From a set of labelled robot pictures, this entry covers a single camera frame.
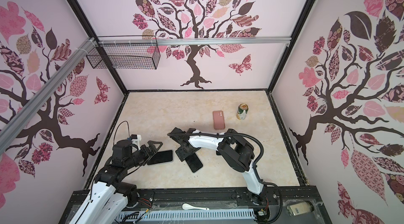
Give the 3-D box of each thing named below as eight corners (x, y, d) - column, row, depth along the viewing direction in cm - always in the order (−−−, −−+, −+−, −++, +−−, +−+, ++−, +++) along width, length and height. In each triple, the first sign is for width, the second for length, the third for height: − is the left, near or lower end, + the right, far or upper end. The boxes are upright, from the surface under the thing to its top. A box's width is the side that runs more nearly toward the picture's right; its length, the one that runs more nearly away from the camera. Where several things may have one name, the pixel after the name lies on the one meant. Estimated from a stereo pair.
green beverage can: (237, 120, 105) (240, 110, 96) (236, 113, 109) (238, 103, 100) (246, 120, 105) (249, 110, 96) (244, 113, 109) (247, 103, 100)
